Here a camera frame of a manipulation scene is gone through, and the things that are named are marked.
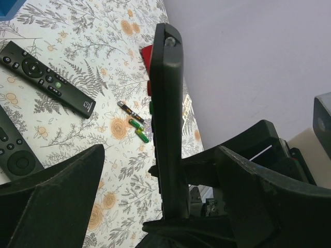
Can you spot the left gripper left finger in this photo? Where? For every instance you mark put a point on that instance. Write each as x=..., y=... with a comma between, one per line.
x=52, y=208

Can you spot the black orange battery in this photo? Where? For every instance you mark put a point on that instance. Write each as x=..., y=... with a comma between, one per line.
x=130, y=112

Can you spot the large black remote control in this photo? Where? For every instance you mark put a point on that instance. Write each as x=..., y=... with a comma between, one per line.
x=166, y=80

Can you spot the short black remote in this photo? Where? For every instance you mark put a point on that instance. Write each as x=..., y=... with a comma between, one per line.
x=17, y=158

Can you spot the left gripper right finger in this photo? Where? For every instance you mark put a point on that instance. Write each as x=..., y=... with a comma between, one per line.
x=266, y=205

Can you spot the green battery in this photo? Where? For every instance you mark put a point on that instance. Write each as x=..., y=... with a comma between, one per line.
x=136, y=124
x=142, y=136

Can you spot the slim black remote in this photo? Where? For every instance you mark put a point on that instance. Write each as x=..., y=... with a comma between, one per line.
x=19, y=61

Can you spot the red toothpaste box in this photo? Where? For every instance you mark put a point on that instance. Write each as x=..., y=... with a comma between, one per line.
x=146, y=53

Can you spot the small white remote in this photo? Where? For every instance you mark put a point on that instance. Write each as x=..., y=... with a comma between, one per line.
x=187, y=103

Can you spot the blue pink yellow shelf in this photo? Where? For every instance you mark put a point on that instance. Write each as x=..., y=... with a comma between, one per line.
x=9, y=8

